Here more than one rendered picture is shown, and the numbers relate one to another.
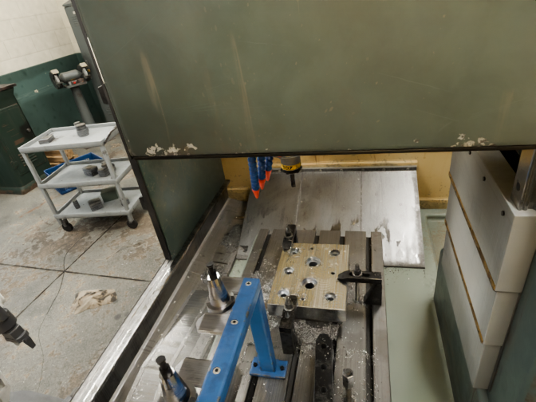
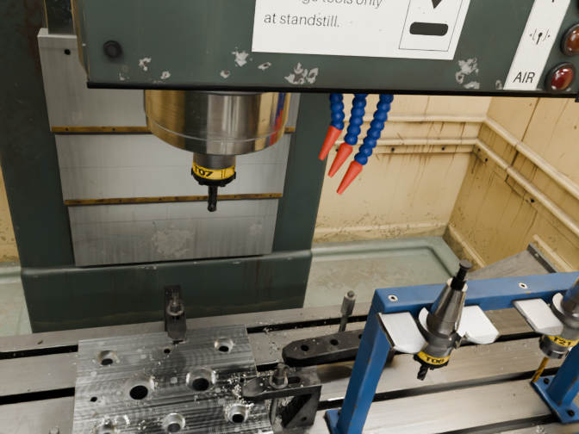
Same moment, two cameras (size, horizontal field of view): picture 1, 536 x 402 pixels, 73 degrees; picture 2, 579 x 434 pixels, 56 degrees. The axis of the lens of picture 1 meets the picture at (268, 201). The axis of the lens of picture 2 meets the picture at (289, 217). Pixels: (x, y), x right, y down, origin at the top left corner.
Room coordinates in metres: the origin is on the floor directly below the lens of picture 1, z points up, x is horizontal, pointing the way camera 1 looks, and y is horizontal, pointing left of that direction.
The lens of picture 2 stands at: (1.09, 0.44, 1.72)
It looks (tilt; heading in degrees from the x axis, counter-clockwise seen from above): 34 degrees down; 233
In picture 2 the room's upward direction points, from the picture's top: 9 degrees clockwise
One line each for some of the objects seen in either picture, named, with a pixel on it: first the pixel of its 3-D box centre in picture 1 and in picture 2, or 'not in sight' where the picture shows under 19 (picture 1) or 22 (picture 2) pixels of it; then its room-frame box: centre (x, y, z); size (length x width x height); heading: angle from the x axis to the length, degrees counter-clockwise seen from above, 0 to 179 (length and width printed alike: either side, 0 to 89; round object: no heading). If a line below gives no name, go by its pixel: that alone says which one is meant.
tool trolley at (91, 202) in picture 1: (96, 175); not in sight; (3.12, 1.52, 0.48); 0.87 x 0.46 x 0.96; 79
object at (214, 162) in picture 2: (290, 160); (214, 158); (0.83, -0.07, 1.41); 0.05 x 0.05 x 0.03
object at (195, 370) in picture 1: (191, 371); (540, 317); (0.42, 0.19, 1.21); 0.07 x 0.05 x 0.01; 72
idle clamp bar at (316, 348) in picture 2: (324, 385); (345, 350); (0.53, -0.07, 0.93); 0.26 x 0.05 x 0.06; 167
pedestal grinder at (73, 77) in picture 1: (82, 105); not in sight; (5.56, 2.50, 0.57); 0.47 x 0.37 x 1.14; 129
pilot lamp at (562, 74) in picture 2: not in sight; (561, 78); (0.66, 0.20, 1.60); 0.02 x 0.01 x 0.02; 162
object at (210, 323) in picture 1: (212, 323); (475, 325); (0.53, 0.15, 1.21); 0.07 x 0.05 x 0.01; 72
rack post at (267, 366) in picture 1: (261, 333); (364, 379); (0.62, 0.07, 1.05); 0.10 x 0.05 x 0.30; 72
